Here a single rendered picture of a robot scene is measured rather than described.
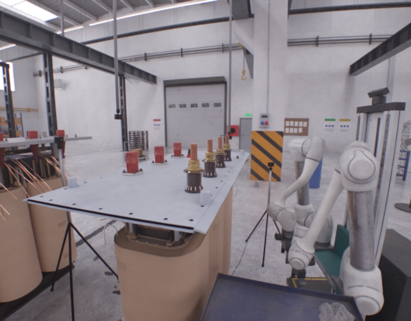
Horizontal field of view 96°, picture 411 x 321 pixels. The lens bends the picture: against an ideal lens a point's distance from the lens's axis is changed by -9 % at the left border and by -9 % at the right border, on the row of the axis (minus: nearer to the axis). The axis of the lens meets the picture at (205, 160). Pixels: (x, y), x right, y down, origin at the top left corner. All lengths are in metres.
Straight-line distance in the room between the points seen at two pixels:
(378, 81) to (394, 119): 14.82
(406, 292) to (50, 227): 2.80
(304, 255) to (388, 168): 0.67
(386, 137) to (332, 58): 14.27
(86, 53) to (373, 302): 11.90
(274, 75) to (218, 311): 5.95
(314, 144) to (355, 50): 14.62
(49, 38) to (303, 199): 10.34
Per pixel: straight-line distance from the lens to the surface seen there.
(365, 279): 1.21
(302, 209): 1.86
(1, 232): 2.25
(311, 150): 1.59
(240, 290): 1.14
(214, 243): 1.49
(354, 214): 1.10
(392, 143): 1.42
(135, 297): 1.24
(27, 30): 10.24
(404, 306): 1.78
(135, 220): 0.68
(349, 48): 16.03
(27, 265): 2.44
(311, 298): 1.18
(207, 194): 0.74
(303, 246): 1.21
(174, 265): 1.01
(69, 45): 11.24
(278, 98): 6.27
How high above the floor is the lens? 1.64
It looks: 10 degrees down
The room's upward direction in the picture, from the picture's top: straight up
